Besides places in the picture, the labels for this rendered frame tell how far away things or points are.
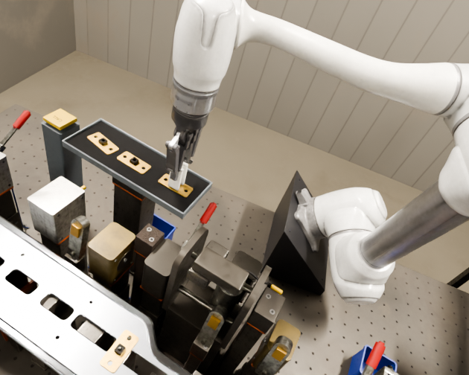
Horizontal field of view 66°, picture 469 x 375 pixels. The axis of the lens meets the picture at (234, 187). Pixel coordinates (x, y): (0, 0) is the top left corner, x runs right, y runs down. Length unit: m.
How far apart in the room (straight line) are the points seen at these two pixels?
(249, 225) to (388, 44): 1.88
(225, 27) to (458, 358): 1.41
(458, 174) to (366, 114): 2.41
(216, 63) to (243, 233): 0.92
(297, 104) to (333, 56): 2.41
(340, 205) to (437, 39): 1.91
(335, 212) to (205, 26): 0.82
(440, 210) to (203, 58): 0.57
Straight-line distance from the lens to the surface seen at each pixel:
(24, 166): 1.62
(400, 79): 0.76
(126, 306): 0.90
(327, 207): 1.28
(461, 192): 0.78
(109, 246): 0.88
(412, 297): 1.67
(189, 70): 0.66
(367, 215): 1.25
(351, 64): 0.75
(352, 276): 1.15
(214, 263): 0.75
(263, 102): 3.20
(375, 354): 0.87
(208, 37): 0.63
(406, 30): 2.91
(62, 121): 1.07
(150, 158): 0.97
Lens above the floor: 1.81
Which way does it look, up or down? 44 degrees down
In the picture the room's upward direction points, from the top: 20 degrees clockwise
